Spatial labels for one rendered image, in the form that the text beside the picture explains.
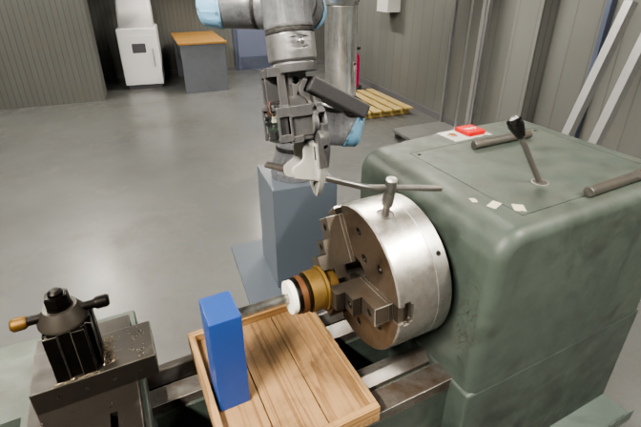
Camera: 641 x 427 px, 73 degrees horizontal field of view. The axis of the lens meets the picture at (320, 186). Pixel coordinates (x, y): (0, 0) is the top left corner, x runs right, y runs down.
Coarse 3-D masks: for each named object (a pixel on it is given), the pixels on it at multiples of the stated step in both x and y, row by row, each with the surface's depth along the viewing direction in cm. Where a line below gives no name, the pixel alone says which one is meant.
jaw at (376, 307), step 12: (360, 276) 89; (336, 288) 85; (348, 288) 85; (360, 288) 85; (372, 288) 85; (336, 300) 84; (348, 300) 84; (360, 300) 82; (372, 300) 81; (384, 300) 81; (360, 312) 83; (372, 312) 80; (384, 312) 80; (396, 312) 80; (408, 312) 81
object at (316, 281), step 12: (300, 276) 87; (312, 276) 86; (324, 276) 85; (336, 276) 88; (300, 288) 84; (312, 288) 84; (324, 288) 85; (300, 300) 83; (312, 300) 85; (324, 300) 85; (300, 312) 84; (312, 312) 87
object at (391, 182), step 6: (390, 180) 79; (396, 180) 80; (390, 186) 80; (396, 186) 80; (384, 192) 81; (390, 192) 80; (384, 198) 82; (390, 198) 81; (384, 204) 82; (390, 204) 82; (384, 210) 84; (384, 216) 84
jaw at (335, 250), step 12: (336, 216) 91; (324, 228) 92; (336, 228) 91; (324, 240) 89; (336, 240) 90; (348, 240) 91; (324, 252) 89; (336, 252) 90; (348, 252) 91; (324, 264) 88; (336, 264) 89
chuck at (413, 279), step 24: (360, 216) 85; (408, 216) 85; (360, 240) 87; (384, 240) 80; (408, 240) 81; (360, 264) 98; (384, 264) 80; (408, 264) 80; (432, 264) 81; (384, 288) 82; (408, 288) 79; (432, 288) 81; (432, 312) 83; (360, 336) 96; (384, 336) 86; (408, 336) 85
